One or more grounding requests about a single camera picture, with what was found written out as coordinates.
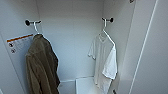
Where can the white t-shirt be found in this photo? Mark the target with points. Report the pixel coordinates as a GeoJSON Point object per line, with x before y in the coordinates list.
{"type": "Point", "coordinates": [105, 63]}

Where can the black wall hook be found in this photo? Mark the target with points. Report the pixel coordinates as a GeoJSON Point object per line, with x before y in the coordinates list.
{"type": "Point", "coordinates": [108, 20]}
{"type": "Point", "coordinates": [29, 23]}

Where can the white wardrobe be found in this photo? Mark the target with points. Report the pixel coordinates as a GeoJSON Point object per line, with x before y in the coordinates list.
{"type": "Point", "coordinates": [73, 40]}

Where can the white hanger with jacket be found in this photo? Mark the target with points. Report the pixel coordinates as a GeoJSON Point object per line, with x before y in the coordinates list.
{"type": "Point", "coordinates": [36, 29]}

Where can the orange white warning label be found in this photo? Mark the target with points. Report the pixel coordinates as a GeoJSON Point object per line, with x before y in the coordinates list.
{"type": "Point", "coordinates": [20, 39]}

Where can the white inner shelf unit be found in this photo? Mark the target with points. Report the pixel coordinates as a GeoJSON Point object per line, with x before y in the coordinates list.
{"type": "Point", "coordinates": [86, 86]}

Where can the white wardrobe door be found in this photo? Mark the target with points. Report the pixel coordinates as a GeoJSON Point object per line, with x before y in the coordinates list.
{"type": "Point", "coordinates": [153, 50]}

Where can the black door hinge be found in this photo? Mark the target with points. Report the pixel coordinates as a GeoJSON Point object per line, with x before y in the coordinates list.
{"type": "Point", "coordinates": [114, 92]}
{"type": "Point", "coordinates": [132, 1]}

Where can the brown jacket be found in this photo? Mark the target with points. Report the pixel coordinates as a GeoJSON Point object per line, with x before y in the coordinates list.
{"type": "Point", "coordinates": [41, 70]}

